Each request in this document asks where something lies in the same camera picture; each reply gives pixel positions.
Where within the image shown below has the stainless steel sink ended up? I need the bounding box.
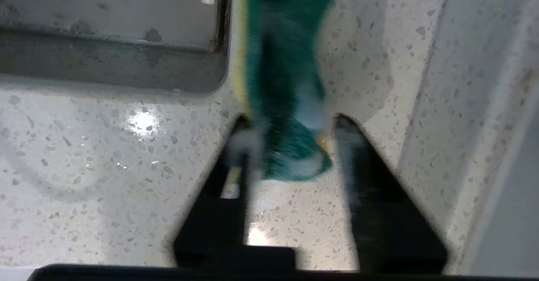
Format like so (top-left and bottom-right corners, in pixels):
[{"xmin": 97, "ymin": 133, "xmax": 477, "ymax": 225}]
[{"xmin": 0, "ymin": 0, "xmax": 230, "ymax": 96}]

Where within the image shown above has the green and yellow sponge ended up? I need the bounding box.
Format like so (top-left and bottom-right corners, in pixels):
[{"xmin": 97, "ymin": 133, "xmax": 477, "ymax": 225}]
[{"xmin": 232, "ymin": 0, "xmax": 339, "ymax": 182}]

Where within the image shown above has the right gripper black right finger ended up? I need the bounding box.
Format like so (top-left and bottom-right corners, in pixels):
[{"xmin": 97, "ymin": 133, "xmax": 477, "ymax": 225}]
[{"xmin": 335, "ymin": 115, "xmax": 449, "ymax": 273}]

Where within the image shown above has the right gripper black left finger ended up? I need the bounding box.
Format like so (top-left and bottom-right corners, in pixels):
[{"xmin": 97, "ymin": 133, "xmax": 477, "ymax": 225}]
[{"xmin": 173, "ymin": 115, "xmax": 253, "ymax": 269}]

